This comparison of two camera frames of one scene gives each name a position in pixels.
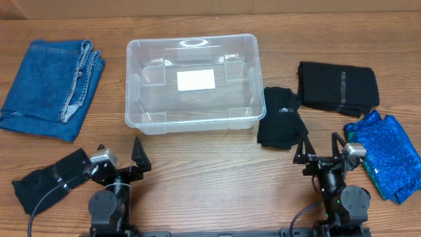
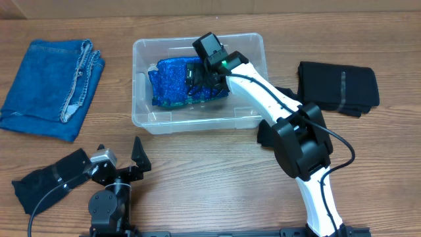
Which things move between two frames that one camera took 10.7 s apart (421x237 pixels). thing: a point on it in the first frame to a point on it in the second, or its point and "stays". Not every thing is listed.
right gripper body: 321,160 to 206,78
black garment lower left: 35,185 stays
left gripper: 122,171 stays
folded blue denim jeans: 52,89 stays
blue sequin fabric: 391,158 to 168,83
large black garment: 350,90 stays
